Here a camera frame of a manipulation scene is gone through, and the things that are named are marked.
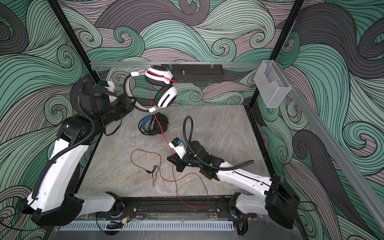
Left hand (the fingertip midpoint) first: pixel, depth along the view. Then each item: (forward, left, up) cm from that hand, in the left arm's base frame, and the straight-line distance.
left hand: (137, 96), depth 60 cm
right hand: (-14, -12, -28) cm, 33 cm away
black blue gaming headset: (+19, +4, -44) cm, 48 cm away
